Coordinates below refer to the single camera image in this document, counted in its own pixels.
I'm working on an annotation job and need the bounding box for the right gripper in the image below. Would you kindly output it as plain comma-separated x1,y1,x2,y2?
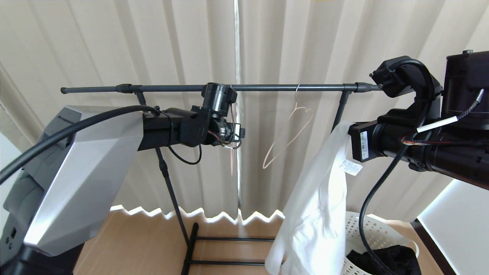
348,109,489,190

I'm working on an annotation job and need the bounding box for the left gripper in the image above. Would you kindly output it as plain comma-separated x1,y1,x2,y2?
209,116,246,146

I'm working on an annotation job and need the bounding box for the pink clothes hanger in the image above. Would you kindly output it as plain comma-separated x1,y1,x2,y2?
262,84,314,170
228,84,240,177

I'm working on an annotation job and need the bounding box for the white printed t-shirt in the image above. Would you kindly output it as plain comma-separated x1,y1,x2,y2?
264,121,364,275

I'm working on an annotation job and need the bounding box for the black clothes rack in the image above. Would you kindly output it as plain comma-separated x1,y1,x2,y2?
60,82,383,275

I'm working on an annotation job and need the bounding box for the white laundry basket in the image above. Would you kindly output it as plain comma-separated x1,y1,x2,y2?
342,211,420,275

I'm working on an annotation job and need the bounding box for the black garment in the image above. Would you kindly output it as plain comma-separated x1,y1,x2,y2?
345,244,422,275

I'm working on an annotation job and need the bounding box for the beige curtain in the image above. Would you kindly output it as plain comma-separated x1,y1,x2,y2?
0,0,489,226

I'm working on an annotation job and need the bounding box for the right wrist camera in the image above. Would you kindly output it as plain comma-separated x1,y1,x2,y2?
369,56,444,115

